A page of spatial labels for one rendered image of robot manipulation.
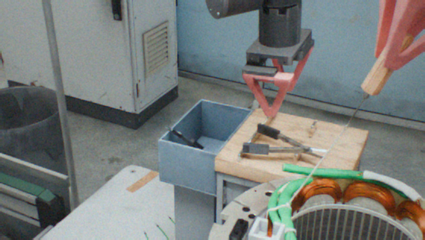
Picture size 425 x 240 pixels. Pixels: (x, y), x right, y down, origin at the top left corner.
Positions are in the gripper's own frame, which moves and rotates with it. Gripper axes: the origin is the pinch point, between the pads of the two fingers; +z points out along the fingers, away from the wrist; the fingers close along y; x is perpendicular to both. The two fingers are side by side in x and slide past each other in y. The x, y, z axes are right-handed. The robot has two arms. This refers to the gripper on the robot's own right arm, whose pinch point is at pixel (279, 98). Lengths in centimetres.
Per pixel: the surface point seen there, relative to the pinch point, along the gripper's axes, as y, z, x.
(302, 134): -7.8, 10.5, 1.6
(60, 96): -42, 34, -82
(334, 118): -209, 125, -32
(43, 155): -59, 72, -113
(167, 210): -10.2, 37.6, -28.7
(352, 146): -7.1, 11.0, 9.8
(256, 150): 3.5, 7.7, -2.4
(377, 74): 21.4, -15.8, 15.7
